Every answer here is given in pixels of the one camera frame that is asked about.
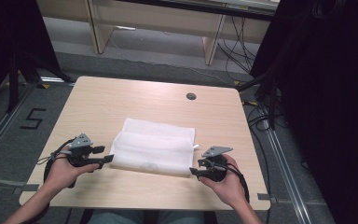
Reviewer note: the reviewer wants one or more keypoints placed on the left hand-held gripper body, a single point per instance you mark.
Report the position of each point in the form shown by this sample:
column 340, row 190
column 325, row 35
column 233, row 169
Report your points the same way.
column 79, row 152

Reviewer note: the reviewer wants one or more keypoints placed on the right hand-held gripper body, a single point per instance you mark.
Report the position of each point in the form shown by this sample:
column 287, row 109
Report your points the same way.
column 215, row 168

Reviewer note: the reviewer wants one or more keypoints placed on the white cloth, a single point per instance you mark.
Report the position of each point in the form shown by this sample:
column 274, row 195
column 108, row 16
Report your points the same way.
column 155, row 149

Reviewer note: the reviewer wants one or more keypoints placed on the person's right hand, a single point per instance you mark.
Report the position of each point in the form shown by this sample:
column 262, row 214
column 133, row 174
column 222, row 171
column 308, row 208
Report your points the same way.
column 231, row 186

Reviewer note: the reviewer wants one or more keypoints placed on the person's left hand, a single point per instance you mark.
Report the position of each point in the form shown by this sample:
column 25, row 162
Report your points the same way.
column 62, row 174

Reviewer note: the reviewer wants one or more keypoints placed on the grey tape piece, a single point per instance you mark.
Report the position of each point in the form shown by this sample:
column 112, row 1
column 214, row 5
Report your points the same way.
column 264, row 196

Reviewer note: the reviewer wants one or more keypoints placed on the black metal stand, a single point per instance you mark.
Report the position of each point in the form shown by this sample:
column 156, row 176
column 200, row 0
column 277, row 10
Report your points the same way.
column 272, row 102
column 14, row 81

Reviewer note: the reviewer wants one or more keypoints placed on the black curtain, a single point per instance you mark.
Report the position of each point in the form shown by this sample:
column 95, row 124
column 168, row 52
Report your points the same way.
column 9, row 37
column 329, row 93

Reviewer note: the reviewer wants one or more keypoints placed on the light wooden desk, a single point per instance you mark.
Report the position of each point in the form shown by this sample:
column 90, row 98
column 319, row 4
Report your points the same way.
column 155, row 21

